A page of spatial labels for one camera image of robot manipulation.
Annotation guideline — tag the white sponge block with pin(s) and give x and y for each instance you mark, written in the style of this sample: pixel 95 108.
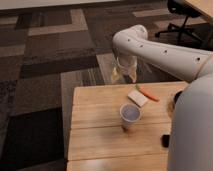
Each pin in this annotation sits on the white sponge block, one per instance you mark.
pixel 138 98

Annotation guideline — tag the wooden desk corner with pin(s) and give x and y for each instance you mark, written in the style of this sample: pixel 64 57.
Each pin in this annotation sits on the wooden desk corner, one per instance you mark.
pixel 205 7

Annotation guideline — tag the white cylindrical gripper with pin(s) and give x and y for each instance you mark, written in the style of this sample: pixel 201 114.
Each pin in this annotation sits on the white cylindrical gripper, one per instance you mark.
pixel 127 65

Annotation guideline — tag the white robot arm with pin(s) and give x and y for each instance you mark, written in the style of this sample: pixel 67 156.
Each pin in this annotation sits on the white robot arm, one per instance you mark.
pixel 191 133

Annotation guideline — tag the blue ceramic bowl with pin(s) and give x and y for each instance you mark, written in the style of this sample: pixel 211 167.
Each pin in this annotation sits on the blue ceramic bowl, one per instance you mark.
pixel 172 103

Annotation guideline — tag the black office chair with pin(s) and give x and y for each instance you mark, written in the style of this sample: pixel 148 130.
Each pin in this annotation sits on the black office chair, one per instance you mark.
pixel 187 14

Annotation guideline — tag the black smartphone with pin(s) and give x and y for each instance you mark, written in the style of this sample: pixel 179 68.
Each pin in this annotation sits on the black smartphone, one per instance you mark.
pixel 165 140

